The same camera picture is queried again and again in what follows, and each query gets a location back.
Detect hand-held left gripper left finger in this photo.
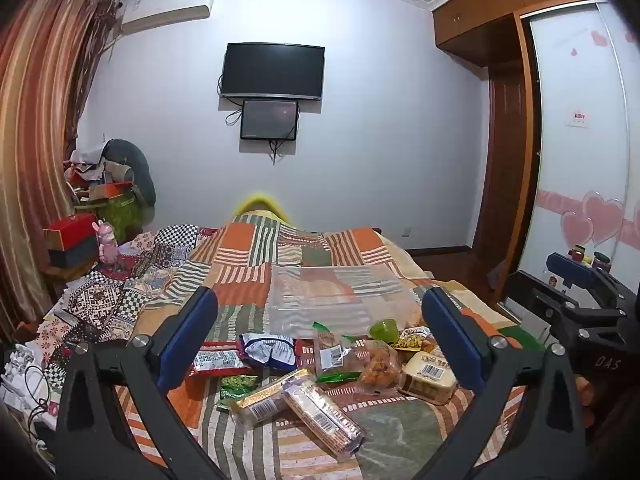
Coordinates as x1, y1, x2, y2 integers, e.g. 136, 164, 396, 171
55, 286, 236, 480

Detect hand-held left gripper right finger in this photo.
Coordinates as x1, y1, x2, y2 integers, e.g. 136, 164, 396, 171
421, 286, 589, 480

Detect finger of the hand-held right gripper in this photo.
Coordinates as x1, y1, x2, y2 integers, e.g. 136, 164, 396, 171
546, 251, 627, 306
501, 270, 623, 347

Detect red snack packet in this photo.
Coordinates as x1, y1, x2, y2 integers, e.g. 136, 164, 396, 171
190, 341, 252, 374

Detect orange snack bag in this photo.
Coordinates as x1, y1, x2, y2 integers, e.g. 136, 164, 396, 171
351, 339, 404, 389

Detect blue white snack packet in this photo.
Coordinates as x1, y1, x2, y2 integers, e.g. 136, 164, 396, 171
238, 332, 299, 372

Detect clear plastic container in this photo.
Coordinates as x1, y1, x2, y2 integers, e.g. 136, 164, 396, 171
265, 263, 427, 339

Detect clear pastry packet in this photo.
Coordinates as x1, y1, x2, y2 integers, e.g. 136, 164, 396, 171
313, 327, 358, 378

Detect person's right hand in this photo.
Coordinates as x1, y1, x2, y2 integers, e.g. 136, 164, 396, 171
575, 376, 597, 408

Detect small colourful jars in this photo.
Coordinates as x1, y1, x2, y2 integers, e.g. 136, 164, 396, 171
564, 244, 613, 273

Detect yellow snack packet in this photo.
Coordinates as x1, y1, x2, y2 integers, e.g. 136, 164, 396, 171
392, 326, 442, 354

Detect pale yellow cake packet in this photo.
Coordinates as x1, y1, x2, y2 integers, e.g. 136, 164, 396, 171
397, 351, 459, 406

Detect green jelly cup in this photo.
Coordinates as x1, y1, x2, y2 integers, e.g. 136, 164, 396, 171
369, 318, 400, 344

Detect checked patchwork quilt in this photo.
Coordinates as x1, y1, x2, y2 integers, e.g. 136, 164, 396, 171
40, 224, 222, 363

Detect white heart-print sliding door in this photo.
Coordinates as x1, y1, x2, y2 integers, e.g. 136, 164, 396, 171
516, 0, 640, 283

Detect gold-ended cracker pack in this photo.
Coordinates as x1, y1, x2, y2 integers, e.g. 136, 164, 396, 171
230, 368, 321, 429

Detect brown wooden door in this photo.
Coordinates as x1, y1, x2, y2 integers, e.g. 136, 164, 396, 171
472, 56, 544, 303

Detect pink rabbit bottle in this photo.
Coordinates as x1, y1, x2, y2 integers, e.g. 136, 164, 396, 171
94, 219, 119, 267

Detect green bag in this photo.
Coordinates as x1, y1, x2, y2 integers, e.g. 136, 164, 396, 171
102, 191, 147, 244

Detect dark box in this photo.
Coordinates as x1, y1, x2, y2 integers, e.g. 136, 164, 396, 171
47, 236, 101, 269

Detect orange striped patchwork blanket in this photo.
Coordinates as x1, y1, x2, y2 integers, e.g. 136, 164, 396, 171
115, 211, 547, 480

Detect long clear cracker pack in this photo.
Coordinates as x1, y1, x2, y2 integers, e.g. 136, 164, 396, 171
282, 385, 367, 462

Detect red box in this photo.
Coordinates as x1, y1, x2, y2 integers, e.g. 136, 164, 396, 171
42, 212, 99, 252

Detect grey cushion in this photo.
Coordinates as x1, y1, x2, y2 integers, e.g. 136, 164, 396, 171
106, 138, 157, 207

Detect pile of clutter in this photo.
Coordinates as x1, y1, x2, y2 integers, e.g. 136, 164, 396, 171
63, 140, 137, 207

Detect small black monitor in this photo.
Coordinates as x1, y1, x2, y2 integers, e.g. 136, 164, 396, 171
239, 99, 300, 141

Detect striped curtain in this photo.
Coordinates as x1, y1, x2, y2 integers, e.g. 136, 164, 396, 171
0, 0, 124, 333

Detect wooden overhead cabinet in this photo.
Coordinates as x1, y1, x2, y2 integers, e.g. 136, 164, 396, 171
432, 0, 607, 69

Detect white air conditioner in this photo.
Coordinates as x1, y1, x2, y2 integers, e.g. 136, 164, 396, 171
120, 0, 214, 37

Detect black wall television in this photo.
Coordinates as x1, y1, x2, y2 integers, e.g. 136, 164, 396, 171
220, 42, 326, 102

